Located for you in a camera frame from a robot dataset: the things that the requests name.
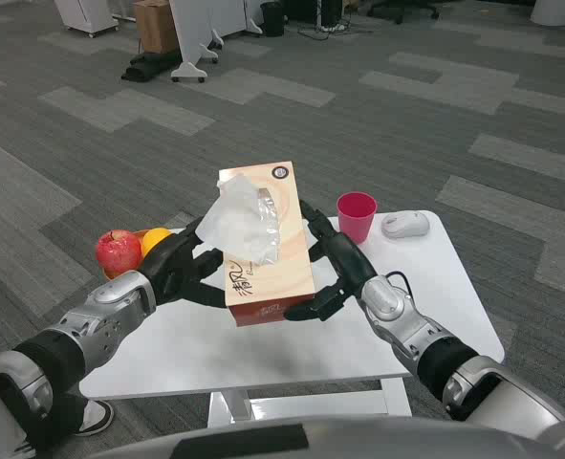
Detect black floor cables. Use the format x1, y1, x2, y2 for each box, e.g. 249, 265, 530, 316
296, 20, 375, 40

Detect brown cardboard box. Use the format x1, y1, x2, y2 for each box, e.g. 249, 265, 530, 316
132, 0, 181, 55

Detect orange fruit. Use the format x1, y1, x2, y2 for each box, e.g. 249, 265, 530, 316
141, 228, 175, 260

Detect white table base frame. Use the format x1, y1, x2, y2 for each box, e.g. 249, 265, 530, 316
206, 376, 413, 429

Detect white black sneaker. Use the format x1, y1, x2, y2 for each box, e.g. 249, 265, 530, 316
74, 399, 116, 438

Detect red apple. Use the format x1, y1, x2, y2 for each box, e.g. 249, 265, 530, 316
95, 229, 143, 276

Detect white round pedestal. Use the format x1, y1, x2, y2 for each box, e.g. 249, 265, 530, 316
530, 0, 565, 28

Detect white cabinet on casters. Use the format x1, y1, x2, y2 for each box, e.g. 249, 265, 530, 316
54, 0, 120, 39

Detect red plastic cup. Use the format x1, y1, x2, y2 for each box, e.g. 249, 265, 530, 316
336, 191, 379, 246

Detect white partition with wheeled foot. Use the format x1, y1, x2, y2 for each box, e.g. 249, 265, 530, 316
168, 0, 226, 84

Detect black office chair base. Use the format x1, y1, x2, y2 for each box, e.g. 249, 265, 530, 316
366, 0, 442, 26

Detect silver robot chest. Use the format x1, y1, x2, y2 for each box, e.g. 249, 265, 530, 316
76, 414, 565, 459

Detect white computer mouse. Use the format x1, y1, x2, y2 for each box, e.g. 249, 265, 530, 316
380, 211, 430, 239

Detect black bag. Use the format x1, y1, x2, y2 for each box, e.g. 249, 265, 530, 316
120, 48, 184, 83

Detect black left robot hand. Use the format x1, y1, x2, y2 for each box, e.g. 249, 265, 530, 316
138, 217, 230, 310

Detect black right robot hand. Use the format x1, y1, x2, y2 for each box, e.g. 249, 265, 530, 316
284, 198, 379, 323

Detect black trash bin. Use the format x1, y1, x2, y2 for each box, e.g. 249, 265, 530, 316
260, 1, 288, 38

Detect tan tissue box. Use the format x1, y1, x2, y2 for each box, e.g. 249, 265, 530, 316
194, 161, 317, 329

